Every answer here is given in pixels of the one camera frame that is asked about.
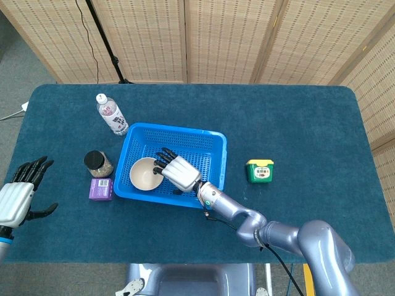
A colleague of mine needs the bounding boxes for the black tripod stand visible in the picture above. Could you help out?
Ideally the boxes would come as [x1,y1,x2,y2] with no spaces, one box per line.
[85,0,134,84]

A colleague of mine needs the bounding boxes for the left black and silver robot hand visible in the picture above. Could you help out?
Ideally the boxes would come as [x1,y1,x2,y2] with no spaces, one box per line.
[0,155,59,229]

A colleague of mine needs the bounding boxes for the beige bowl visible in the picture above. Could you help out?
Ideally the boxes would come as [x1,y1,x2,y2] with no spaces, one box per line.
[129,157,164,191]

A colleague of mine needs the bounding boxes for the clear water bottle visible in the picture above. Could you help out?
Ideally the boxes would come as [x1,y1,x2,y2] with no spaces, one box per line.
[96,93,130,136]

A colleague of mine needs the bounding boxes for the green yellow-lidded box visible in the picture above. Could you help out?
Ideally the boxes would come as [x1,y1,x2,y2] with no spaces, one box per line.
[245,158,275,184]

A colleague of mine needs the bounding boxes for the blue plastic perforated basket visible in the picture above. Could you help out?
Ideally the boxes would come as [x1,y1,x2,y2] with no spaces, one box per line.
[113,122,228,210]

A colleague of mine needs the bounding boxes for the purple box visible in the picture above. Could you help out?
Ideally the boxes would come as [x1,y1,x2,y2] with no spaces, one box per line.
[88,178,114,202]

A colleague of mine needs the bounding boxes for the white floor strip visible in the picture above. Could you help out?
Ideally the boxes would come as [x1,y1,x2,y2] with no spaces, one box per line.
[265,263,274,296]

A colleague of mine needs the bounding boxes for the bamboo folding screen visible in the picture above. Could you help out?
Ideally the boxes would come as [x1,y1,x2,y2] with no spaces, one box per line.
[0,0,395,201]

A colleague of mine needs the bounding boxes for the dark blue table mat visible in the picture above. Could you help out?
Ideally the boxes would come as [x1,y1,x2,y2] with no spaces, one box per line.
[0,83,383,265]

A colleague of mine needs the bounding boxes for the blue floor cable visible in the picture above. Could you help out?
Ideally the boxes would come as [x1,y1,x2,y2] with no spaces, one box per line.
[285,263,296,296]

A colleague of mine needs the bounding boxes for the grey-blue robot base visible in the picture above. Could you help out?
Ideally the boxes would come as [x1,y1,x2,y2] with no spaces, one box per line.
[114,263,269,296]

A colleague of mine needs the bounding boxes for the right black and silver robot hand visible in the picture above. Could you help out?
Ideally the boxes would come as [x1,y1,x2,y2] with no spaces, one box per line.
[152,147,203,195]

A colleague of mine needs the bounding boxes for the thin black hanging cable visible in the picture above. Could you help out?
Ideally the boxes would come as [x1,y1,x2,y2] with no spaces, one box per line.
[75,0,100,84]

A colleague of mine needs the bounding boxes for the black-lidded jar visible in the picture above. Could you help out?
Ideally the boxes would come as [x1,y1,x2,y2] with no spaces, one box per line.
[83,150,114,179]

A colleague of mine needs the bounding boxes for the yellow floor tape strip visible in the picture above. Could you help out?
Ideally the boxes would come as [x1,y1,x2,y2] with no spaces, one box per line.
[302,263,314,296]

